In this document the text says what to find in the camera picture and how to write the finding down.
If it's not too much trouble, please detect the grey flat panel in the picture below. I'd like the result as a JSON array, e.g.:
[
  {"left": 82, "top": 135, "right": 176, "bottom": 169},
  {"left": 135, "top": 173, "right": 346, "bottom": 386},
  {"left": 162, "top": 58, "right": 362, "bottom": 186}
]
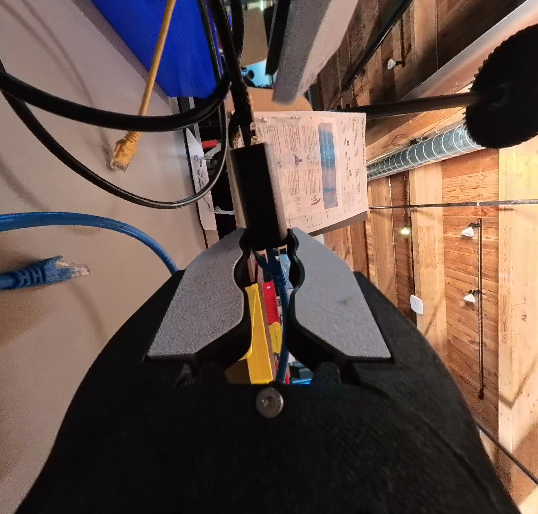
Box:
[{"left": 265, "top": 0, "right": 371, "bottom": 105}]

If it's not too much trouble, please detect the silver ventilation duct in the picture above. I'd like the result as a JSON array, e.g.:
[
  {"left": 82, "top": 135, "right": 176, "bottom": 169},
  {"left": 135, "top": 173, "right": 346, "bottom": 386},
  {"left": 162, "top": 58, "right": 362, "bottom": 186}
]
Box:
[{"left": 366, "top": 123, "right": 484, "bottom": 181}]

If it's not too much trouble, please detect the black disc on pole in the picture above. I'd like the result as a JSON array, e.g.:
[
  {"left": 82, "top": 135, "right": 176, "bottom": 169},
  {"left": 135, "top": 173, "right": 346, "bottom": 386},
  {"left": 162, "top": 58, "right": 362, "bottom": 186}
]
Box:
[{"left": 334, "top": 24, "right": 538, "bottom": 150}]

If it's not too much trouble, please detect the black network splitter box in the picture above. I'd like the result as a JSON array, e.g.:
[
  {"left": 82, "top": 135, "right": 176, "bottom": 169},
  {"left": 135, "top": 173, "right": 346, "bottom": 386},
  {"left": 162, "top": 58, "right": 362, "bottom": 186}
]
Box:
[{"left": 227, "top": 142, "right": 291, "bottom": 252}]

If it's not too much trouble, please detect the yellow plastic bin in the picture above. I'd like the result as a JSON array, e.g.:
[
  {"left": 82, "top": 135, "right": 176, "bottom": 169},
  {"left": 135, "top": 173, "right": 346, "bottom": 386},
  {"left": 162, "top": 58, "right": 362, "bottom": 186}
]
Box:
[{"left": 225, "top": 282, "right": 278, "bottom": 385}]

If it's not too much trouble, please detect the red plastic bin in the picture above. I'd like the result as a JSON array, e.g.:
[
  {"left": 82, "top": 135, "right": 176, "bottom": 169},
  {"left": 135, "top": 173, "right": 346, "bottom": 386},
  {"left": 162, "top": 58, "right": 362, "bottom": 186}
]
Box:
[{"left": 261, "top": 280, "right": 291, "bottom": 384}]

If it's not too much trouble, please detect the blue ethernet cable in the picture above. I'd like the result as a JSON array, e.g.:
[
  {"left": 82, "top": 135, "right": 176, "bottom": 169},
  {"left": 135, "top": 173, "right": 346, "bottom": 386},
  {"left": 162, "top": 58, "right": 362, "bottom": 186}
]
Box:
[{"left": 0, "top": 212, "right": 295, "bottom": 384}]

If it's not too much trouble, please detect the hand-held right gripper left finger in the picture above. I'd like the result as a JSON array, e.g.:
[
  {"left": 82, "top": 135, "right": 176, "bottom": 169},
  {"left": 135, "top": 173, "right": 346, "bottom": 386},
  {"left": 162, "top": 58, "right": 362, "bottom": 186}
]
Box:
[{"left": 146, "top": 228, "right": 254, "bottom": 371}]

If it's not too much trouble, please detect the instruction sheet document stand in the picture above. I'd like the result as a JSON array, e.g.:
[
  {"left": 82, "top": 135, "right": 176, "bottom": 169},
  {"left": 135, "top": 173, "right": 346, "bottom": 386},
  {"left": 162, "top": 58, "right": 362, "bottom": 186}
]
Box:
[{"left": 185, "top": 110, "right": 371, "bottom": 237}]

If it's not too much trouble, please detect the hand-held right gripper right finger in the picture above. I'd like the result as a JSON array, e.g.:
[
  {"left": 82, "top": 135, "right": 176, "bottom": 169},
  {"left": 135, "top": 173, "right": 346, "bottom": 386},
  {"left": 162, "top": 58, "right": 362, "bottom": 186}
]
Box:
[{"left": 286, "top": 228, "right": 393, "bottom": 372}]

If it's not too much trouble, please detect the yellow ethernet cable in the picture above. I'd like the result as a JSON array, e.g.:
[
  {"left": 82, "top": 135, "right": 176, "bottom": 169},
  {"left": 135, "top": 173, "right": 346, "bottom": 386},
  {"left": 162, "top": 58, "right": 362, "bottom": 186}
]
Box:
[{"left": 110, "top": 0, "right": 186, "bottom": 174}]

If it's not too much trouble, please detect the blue plastic bin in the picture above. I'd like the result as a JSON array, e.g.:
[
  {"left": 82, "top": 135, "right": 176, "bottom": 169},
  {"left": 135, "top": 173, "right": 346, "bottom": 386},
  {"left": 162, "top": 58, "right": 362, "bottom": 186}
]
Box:
[{"left": 71, "top": 0, "right": 225, "bottom": 100}]

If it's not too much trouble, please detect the thick black ethernet cable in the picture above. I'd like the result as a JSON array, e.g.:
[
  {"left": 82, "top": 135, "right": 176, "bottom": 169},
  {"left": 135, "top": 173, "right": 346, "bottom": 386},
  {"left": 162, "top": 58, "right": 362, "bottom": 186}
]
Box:
[{"left": 0, "top": 0, "right": 257, "bottom": 147}]

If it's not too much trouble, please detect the grey desk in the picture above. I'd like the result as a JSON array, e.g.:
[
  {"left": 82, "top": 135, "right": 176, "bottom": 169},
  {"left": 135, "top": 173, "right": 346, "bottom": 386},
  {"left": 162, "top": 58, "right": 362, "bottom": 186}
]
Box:
[{"left": 0, "top": 0, "right": 229, "bottom": 514}]

